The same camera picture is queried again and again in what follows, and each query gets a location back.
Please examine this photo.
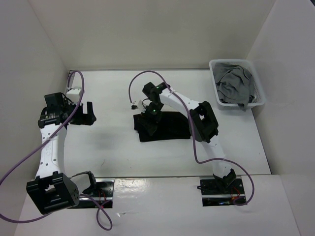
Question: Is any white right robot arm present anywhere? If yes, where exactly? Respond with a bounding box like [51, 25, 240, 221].
[134, 82, 236, 193]

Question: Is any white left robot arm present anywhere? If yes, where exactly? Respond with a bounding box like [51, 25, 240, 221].
[26, 88, 98, 215]

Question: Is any white perforated plastic basket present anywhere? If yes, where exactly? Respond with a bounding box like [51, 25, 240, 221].
[209, 59, 265, 109]

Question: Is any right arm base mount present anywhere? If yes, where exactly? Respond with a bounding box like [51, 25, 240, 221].
[197, 177, 247, 207]

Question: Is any black skirt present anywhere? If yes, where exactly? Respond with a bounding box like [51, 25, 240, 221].
[133, 112, 191, 142]

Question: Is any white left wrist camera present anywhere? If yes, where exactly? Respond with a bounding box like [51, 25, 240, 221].
[66, 87, 85, 100]

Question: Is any grey skirt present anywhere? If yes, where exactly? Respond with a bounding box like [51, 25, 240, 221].
[213, 63, 255, 110]

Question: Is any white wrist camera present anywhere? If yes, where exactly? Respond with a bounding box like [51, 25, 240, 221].
[66, 87, 85, 100]
[131, 100, 147, 111]

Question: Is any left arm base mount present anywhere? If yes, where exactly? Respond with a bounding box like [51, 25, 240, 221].
[70, 171, 115, 208]

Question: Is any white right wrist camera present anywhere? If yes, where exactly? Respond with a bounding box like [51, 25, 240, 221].
[131, 100, 147, 111]

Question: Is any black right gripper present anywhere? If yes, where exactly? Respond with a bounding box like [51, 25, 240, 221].
[138, 102, 164, 136]

